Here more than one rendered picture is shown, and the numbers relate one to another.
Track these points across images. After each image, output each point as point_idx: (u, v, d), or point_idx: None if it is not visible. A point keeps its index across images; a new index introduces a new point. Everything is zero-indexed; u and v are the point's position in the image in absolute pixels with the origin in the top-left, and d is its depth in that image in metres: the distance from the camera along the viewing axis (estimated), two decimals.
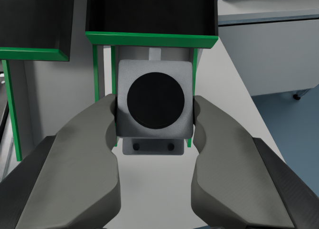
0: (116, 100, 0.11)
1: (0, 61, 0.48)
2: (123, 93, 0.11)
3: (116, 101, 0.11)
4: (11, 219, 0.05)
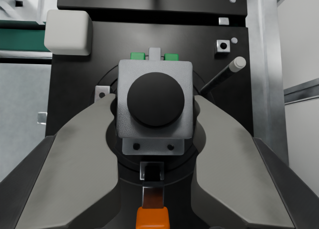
0: (116, 100, 0.11)
1: None
2: (123, 93, 0.11)
3: (116, 101, 0.11)
4: (11, 219, 0.05)
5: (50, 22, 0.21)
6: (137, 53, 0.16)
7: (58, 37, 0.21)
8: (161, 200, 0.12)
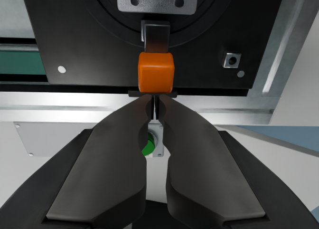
0: (151, 101, 0.11)
1: None
2: None
3: (152, 102, 0.11)
4: (45, 203, 0.06)
5: None
6: None
7: None
8: (166, 43, 0.11)
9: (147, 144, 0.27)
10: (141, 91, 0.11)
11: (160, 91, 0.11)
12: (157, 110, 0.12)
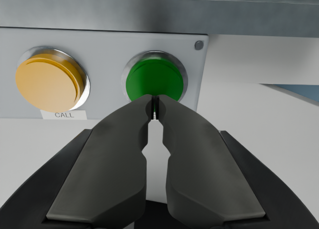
0: (151, 101, 0.11)
1: None
2: None
3: (152, 102, 0.11)
4: (45, 203, 0.06)
5: None
6: None
7: None
8: None
9: (168, 80, 0.13)
10: None
11: None
12: (157, 110, 0.12)
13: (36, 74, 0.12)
